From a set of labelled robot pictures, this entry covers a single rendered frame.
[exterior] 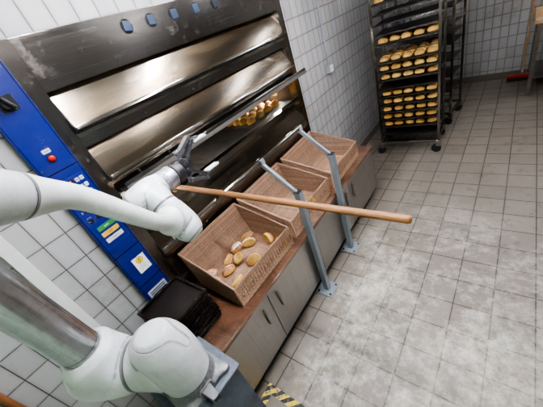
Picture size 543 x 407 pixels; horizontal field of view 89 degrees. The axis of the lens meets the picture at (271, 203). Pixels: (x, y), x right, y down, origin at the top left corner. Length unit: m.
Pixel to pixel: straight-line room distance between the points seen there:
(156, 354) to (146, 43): 1.50
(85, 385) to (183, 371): 0.25
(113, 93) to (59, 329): 1.15
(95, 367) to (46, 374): 0.90
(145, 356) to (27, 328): 0.27
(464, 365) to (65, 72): 2.49
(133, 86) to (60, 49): 0.32
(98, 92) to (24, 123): 0.35
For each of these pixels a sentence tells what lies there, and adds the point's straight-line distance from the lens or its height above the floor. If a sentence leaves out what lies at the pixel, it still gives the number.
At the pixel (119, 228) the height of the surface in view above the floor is 1.22.
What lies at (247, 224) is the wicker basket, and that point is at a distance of 2.14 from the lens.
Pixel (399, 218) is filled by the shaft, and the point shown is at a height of 1.20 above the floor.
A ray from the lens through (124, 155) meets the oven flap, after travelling 1.67.
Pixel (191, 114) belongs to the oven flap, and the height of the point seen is 1.53.
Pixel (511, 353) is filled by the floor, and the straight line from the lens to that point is 2.17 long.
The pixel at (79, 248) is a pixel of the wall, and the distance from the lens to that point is 1.66.
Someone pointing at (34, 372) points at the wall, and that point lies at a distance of 1.84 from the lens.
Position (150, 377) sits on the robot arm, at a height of 1.20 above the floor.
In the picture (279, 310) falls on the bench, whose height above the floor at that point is 0.34.
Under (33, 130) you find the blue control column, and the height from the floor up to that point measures 1.78.
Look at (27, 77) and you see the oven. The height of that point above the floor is 1.96.
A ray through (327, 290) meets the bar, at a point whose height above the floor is 0.01.
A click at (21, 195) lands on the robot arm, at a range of 0.68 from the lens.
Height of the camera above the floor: 1.85
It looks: 32 degrees down
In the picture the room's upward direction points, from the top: 21 degrees counter-clockwise
